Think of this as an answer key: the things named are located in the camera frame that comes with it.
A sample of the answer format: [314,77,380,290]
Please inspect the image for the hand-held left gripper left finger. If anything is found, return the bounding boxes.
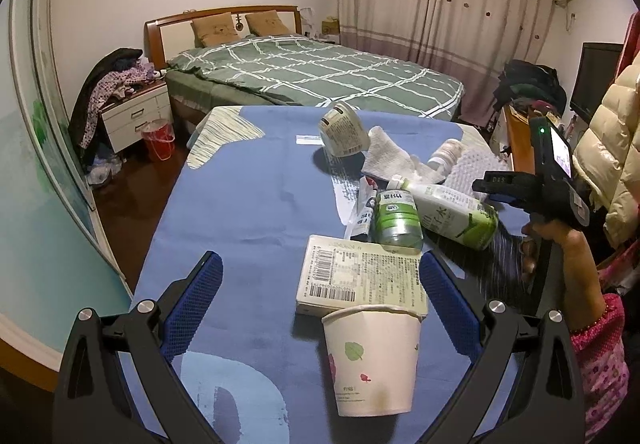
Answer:
[52,251,224,444]

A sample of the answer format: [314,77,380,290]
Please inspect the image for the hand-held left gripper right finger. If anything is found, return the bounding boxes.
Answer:
[419,251,588,444]

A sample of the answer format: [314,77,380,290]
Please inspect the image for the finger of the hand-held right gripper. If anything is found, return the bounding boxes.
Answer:
[472,171,513,204]

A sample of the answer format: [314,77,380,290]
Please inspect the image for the green and white drink bottle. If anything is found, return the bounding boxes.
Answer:
[392,174,498,251]

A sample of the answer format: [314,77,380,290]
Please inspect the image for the small white bottle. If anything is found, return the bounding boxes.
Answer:
[430,139,463,172]

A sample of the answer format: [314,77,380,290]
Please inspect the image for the leaf print paper cup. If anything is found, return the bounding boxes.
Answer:
[321,304,423,418]

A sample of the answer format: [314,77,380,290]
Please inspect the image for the instant noodle bowl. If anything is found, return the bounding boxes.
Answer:
[318,102,368,157]

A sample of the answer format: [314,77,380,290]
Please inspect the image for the person's right forearm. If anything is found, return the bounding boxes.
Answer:
[550,231,630,442]

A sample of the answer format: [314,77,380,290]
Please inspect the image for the person's right hand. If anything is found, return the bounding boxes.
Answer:
[520,219,586,285]

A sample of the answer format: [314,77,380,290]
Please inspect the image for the white bubble wrap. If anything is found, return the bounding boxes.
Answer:
[442,146,507,197]

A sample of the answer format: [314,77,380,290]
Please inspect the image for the wooden desk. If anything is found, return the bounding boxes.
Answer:
[500,104,540,175]

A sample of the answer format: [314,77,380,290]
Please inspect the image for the cream down jacket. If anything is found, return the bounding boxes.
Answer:
[572,61,640,250]

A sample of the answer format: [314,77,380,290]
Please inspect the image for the white cardboard box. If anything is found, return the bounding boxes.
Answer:
[295,234,430,321]

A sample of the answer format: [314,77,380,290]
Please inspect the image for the green drink can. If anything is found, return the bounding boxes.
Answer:
[372,189,425,251]

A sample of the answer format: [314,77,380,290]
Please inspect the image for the blue tablecloth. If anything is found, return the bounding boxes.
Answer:
[107,106,541,444]

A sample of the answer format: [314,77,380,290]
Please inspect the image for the pile of dark bags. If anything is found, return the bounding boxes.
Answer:
[492,60,567,125]

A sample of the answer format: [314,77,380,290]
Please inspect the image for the white cloth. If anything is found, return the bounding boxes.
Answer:
[361,126,446,185]

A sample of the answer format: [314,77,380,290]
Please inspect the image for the black television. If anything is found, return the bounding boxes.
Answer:
[570,42,625,125]

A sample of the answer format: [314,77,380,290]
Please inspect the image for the plastic bags on floor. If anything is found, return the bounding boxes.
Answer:
[85,155,123,187]

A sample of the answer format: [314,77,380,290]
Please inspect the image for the red bucket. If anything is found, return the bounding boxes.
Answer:
[141,120,176,162]

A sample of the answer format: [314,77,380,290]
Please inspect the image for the striped pink curtain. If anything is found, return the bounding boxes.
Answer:
[337,0,561,127]

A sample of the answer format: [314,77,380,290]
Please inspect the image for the green plaid duvet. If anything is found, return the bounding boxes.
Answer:
[165,35,466,120]

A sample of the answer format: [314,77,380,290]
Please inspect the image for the painted wardrobe door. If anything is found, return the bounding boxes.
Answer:
[0,0,132,297]

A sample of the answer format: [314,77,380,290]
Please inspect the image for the white nightstand with clothes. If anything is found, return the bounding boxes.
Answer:
[69,48,162,175]

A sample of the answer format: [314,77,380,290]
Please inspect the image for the wooden bed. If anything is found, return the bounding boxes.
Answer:
[144,5,466,126]

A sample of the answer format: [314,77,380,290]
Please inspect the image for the brown pillow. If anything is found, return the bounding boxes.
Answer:
[191,12,242,47]
[245,10,293,37]

